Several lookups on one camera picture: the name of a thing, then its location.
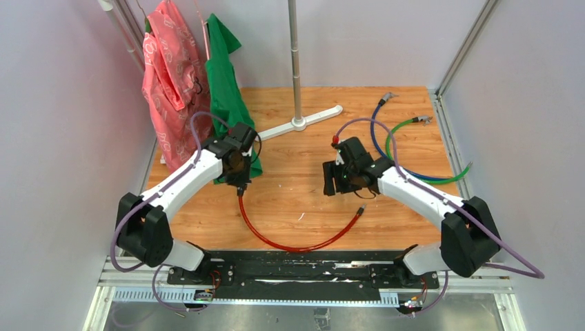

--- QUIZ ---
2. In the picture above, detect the aluminium frame rail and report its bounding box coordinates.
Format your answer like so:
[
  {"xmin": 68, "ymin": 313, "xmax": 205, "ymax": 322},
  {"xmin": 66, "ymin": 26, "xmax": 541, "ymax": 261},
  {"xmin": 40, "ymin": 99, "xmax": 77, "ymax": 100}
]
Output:
[{"xmin": 84, "ymin": 251, "xmax": 526, "ymax": 330}]

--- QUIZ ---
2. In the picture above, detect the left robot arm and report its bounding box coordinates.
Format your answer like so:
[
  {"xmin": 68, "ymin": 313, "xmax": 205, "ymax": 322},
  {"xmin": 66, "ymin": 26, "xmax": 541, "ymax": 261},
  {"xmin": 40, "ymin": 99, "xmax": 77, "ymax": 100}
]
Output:
[{"xmin": 111, "ymin": 122, "xmax": 260, "ymax": 285}]

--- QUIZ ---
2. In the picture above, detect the blue cable lock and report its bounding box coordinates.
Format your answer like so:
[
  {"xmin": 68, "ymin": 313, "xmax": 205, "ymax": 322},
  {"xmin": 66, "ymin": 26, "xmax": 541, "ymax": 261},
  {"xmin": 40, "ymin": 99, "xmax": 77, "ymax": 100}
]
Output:
[{"xmin": 370, "ymin": 92, "xmax": 456, "ymax": 184}]

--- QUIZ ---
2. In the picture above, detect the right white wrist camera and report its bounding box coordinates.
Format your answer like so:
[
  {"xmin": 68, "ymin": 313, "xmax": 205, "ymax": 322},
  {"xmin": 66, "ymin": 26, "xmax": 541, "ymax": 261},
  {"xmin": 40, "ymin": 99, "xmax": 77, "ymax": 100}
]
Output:
[{"xmin": 335, "ymin": 149, "xmax": 345, "ymax": 166}]

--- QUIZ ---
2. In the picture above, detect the red cable lock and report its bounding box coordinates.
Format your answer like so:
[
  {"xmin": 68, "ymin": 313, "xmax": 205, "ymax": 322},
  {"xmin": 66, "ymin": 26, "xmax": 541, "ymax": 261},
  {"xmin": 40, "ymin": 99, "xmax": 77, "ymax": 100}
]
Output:
[{"xmin": 237, "ymin": 184, "xmax": 368, "ymax": 253}]

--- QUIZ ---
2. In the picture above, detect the purple cable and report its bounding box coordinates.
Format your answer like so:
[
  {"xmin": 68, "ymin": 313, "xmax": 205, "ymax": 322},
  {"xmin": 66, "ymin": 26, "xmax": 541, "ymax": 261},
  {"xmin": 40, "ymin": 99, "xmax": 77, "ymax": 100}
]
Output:
[
  {"xmin": 109, "ymin": 111, "xmax": 234, "ymax": 314},
  {"xmin": 333, "ymin": 117, "xmax": 546, "ymax": 316}
]

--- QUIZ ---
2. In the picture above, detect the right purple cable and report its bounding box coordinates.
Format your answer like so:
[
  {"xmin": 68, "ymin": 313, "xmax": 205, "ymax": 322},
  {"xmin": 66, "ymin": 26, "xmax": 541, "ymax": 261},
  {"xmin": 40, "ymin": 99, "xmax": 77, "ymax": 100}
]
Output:
[{"xmin": 333, "ymin": 117, "xmax": 546, "ymax": 316}]

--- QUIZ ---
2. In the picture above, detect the green cable lock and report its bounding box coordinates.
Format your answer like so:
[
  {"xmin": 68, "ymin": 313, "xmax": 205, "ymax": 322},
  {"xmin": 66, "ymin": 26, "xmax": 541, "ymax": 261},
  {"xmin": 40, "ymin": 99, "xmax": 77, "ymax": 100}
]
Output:
[{"xmin": 385, "ymin": 115, "xmax": 473, "ymax": 185}]

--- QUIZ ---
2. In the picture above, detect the pink patterned garment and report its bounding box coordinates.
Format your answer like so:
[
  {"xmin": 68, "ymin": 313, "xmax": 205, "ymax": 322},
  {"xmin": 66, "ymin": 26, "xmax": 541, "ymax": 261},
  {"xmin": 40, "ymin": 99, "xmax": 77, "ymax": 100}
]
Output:
[{"xmin": 142, "ymin": 1, "xmax": 212, "ymax": 172}]

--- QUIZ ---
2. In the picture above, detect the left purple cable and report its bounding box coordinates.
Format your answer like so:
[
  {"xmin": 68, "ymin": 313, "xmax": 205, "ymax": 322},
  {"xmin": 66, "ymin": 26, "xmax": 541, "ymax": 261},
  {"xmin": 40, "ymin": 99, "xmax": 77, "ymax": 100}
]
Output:
[{"xmin": 109, "ymin": 111, "xmax": 234, "ymax": 314}]

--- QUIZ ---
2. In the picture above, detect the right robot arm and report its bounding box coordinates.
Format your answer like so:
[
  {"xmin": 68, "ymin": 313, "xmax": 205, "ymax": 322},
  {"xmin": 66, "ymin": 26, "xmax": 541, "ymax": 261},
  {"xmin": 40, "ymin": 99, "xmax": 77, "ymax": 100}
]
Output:
[{"xmin": 323, "ymin": 137, "xmax": 501, "ymax": 288}]

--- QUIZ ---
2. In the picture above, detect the white clothes rack stand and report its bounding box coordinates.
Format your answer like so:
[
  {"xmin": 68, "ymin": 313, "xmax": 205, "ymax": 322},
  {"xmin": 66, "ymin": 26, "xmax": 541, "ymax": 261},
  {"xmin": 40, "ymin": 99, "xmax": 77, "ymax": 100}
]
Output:
[{"xmin": 257, "ymin": 0, "xmax": 343, "ymax": 142}]

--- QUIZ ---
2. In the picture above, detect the green t-shirt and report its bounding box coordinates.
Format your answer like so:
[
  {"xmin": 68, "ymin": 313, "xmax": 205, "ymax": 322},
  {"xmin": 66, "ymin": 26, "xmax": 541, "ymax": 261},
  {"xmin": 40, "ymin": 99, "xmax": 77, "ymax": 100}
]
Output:
[{"xmin": 202, "ymin": 14, "xmax": 263, "ymax": 184}]

